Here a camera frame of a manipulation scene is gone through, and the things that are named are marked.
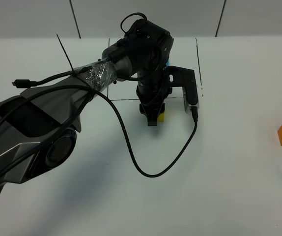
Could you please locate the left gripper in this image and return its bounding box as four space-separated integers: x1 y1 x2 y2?
136 66 172 126

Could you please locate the yellow block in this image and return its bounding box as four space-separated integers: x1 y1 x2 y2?
157 112 165 122

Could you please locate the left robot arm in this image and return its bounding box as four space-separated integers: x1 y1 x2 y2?
0 19 173 193

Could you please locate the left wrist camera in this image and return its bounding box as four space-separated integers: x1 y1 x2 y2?
168 66 198 114

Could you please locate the left black cable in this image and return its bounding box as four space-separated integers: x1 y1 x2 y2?
11 78 199 177

